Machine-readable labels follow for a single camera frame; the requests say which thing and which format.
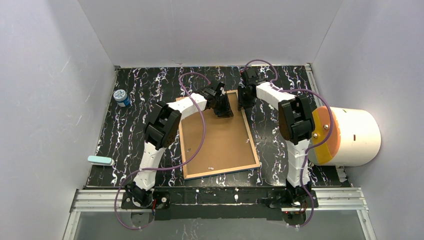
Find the blue wooden picture frame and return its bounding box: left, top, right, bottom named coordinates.
left=175, top=89, right=261, bottom=181

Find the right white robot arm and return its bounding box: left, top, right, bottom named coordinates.
left=237, top=68, right=315, bottom=212

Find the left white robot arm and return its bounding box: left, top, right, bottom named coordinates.
left=125, top=80, right=234, bottom=208

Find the small blue lidded jar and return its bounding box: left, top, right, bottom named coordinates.
left=112, top=89, right=131, bottom=108

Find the white cylinder with orange face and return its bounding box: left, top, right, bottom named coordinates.
left=308, top=107, right=382, bottom=167

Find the light blue eraser block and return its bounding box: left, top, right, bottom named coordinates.
left=87, top=155, right=114, bottom=166

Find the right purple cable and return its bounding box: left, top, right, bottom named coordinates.
left=243, top=59, right=335, bottom=229

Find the purple cable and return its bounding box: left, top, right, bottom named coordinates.
left=243, top=59, right=335, bottom=229
left=113, top=72, right=212, bottom=231

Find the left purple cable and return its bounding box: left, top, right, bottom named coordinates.
left=113, top=72, right=212, bottom=231

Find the aluminium rail base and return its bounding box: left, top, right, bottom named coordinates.
left=63, top=187, right=376, bottom=240

